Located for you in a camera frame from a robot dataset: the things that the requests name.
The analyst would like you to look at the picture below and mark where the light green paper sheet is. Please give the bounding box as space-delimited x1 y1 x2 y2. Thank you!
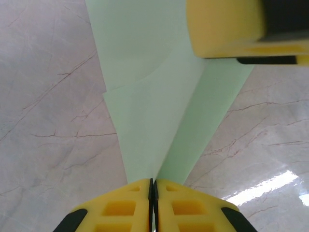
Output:
84 0 256 188

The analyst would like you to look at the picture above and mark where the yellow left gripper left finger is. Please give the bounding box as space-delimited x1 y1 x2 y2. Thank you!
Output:
53 178 154 232

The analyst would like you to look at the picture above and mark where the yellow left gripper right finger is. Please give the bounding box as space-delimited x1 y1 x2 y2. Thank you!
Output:
154 178 258 232

